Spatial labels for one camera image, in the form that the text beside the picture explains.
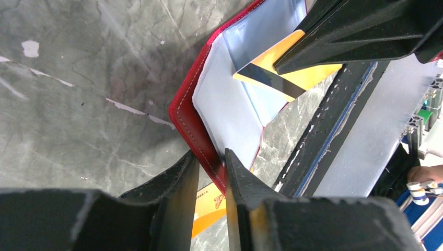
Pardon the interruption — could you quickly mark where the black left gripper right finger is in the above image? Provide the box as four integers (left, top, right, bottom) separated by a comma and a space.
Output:
225, 149, 422, 250

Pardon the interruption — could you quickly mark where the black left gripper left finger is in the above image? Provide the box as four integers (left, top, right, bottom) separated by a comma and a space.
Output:
1, 152, 199, 250

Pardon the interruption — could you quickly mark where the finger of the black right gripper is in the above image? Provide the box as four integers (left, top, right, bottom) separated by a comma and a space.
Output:
273, 0, 442, 74

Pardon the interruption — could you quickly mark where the single gold credit card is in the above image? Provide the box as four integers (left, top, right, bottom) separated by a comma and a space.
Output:
192, 183, 226, 238

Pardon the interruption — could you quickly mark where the gold card with black stripe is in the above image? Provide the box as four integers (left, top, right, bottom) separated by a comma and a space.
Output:
233, 30, 343, 102

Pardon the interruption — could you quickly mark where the red leather card holder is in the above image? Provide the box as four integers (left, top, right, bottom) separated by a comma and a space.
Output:
169, 1, 307, 193

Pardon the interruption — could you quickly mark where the person hand in background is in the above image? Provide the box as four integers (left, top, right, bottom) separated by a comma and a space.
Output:
407, 165, 443, 183

